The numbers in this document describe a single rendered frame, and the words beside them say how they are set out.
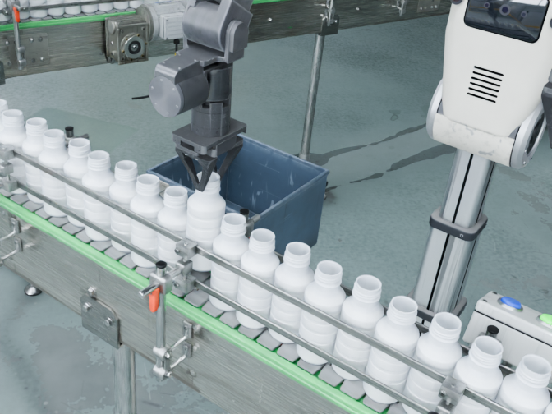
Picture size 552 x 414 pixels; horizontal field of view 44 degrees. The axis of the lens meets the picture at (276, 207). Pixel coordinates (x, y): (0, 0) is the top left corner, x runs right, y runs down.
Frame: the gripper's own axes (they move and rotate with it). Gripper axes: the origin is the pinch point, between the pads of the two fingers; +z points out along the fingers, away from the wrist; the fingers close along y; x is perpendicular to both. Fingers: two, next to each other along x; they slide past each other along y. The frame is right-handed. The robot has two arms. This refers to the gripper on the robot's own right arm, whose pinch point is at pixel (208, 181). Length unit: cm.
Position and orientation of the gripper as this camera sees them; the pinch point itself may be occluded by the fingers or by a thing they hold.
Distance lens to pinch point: 105.8
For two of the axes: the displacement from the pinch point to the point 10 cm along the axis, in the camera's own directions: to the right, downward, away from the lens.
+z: -0.9, 8.3, 5.4
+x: 8.1, 3.8, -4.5
